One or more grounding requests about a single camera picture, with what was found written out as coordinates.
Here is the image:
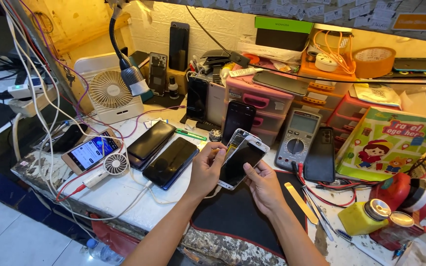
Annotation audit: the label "black smartphone with dim screen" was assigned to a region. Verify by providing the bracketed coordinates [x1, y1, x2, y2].
[221, 100, 257, 146]

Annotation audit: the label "plastic water bottle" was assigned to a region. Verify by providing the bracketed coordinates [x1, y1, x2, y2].
[86, 238, 125, 266]

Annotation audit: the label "tall black smartphone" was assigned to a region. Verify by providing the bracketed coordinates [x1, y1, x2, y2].
[168, 21, 191, 72]

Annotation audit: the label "pink plastic drawer unit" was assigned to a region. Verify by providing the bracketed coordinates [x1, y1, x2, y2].
[223, 72, 295, 147]

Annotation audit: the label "brown packing tape roll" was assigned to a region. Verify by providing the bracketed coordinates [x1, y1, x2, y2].
[352, 46, 397, 79]

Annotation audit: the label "rose gold leaning smartphone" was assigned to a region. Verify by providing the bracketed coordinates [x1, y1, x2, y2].
[206, 82, 227, 126]

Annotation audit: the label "flat yellow metal spudger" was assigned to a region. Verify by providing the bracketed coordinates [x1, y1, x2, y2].
[284, 182, 320, 225]

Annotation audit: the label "white smartphone screen panel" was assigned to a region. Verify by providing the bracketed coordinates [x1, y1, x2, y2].
[217, 135, 270, 191]

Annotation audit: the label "green cartoon print bag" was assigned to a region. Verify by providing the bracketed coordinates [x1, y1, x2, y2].
[335, 106, 426, 182]

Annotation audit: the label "gold smartphone with lit screen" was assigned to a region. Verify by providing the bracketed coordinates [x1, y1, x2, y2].
[61, 128, 123, 176]

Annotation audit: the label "person's left hand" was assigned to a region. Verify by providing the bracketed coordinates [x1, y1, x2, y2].
[185, 142, 228, 202]

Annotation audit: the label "white power strip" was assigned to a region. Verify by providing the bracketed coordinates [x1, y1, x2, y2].
[7, 77, 59, 118]

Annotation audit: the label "yellow solvent dispenser bottle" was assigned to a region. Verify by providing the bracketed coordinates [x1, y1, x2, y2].
[337, 198, 415, 236]

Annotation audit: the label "green utility knife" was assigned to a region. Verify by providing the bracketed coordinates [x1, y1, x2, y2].
[174, 128, 208, 142]

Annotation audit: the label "toothbrush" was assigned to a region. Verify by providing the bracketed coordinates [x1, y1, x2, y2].
[335, 229, 393, 266]

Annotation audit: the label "white glue tube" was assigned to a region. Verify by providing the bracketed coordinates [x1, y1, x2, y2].
[229, 67, 264, 78]

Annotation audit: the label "dark tablet on shelf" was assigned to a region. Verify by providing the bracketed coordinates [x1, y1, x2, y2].
[392, 57, 426, 74]

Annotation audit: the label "orange cable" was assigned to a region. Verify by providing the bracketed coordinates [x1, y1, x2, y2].
[312, 30, 356, 75]

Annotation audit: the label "black blue-edged smartphone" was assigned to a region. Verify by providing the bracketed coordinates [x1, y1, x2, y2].
[142, 137, 200, 191]

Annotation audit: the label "black leaning smartphone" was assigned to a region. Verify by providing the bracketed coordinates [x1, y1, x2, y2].
[186, 75, 209, 123]

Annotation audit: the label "black glossy smartphone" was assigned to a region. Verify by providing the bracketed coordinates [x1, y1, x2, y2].
[126, 120, 177, 171]

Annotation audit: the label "green and black box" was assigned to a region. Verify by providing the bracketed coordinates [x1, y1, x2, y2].
[254, 16, 314, 52]

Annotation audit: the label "gooseneck desk lamp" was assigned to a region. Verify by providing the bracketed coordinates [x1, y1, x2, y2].
[106, 0, 151, 98]

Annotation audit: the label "round white charger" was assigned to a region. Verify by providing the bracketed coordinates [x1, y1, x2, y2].
[314, 52, 339, 72]

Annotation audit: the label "person's right hand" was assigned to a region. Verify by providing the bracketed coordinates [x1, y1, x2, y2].
[243, 160, 291, 219]

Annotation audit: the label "white printed packet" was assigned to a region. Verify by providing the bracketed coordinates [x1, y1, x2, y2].
[349, 83, 402, 108]

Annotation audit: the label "white phone body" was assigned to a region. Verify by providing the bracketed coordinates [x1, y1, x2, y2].
[223, 128, 262, 160]

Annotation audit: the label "metal tweezers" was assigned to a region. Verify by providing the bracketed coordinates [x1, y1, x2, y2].
[301, 185, 335, 242]

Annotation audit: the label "black phone holder clamp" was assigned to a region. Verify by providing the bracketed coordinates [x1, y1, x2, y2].
[200, 49, 251, 69]

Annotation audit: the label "white desk fan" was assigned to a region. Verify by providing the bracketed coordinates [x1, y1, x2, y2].
[73, 51, 145, 125]

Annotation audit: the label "grey digital multimeter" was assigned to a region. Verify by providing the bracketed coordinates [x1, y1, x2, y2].
[274, 109, 322, 171]

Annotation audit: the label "orange plastic drawer unit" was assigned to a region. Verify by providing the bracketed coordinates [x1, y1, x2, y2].
[294, 51, 358, 123]

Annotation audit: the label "black mat with red trim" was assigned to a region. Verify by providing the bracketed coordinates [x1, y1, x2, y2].
[190, 169, 308, 260]

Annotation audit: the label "red and black probe leads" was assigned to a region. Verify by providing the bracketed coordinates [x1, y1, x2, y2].
[291, 150, 426, 208]

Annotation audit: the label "small white handheld fan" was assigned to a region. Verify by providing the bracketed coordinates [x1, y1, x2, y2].
[83, 152, 129, 189]

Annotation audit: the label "black phone case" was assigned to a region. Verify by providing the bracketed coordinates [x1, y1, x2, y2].
[51, 123, 89, 153]

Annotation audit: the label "bundle of white cables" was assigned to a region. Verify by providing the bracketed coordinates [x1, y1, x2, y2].
[0, 0, 221, 222]

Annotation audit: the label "dark grey smartphone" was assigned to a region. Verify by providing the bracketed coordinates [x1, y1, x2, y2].
[251, 70, 310, 97]

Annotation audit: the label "black smartphone with camera bump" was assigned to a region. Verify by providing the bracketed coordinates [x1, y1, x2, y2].
[303, 126, 336, 183]

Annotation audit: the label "orange sign card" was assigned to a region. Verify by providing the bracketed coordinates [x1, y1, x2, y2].
[391, 13, 426, 32]

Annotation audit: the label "clear-backed phone panel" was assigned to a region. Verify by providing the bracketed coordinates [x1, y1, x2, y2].
[148, 52, 168, 97]

